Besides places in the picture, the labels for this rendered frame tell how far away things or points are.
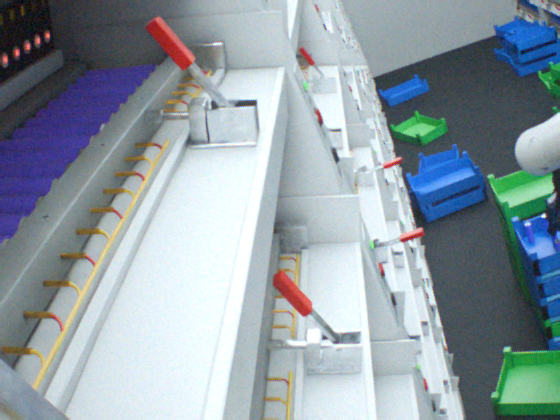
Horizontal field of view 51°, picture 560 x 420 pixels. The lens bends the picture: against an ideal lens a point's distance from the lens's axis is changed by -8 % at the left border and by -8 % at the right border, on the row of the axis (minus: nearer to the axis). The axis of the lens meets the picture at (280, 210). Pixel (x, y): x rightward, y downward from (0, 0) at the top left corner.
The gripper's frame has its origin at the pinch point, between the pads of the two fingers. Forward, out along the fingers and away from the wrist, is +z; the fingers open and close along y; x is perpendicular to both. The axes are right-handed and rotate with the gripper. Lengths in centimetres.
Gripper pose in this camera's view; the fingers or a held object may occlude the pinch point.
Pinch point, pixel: (556, 223)
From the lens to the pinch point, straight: 177.1
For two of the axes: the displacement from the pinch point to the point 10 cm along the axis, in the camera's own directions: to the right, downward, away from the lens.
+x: -5.4, -5.6, 6.3
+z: 1.8, 6.5, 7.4
